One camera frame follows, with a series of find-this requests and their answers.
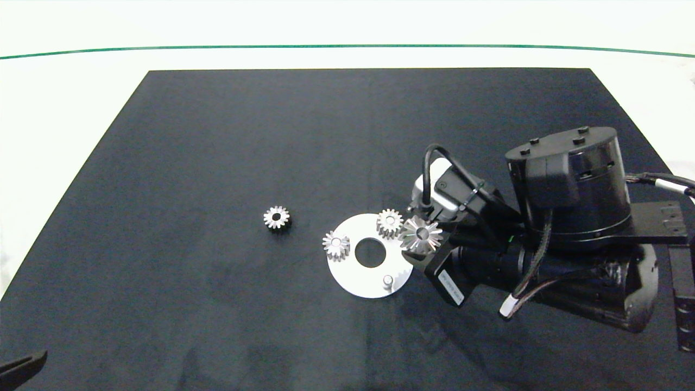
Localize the larger steel gear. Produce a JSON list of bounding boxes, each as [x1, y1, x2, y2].
[[399, 215, 445, 255]]

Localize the small steel gear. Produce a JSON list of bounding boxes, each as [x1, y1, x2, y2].
[[263, 205, 293, 233], [323, 231, 351, 262], [376, 209, 404, 238]]

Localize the round white plate with pins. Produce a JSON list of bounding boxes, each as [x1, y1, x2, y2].
[[327, 213, 414, 299]]

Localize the dark rectangular mat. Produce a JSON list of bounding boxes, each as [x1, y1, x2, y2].
[[0, 68, 695, 391]]

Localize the boxy wrist camera shiny side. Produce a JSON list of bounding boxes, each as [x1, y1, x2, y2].
[[408, 157, 504, 223]]

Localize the black looped camera cable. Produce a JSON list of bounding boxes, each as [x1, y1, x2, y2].
[[421, 143, 485, 211]]

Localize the braided cable with white tag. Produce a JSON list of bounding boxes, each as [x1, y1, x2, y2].
[[498, 209, 555, 321]]

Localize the black cable with white sleeve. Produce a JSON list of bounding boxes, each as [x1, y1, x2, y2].
[[624, 172, 695, 199]]

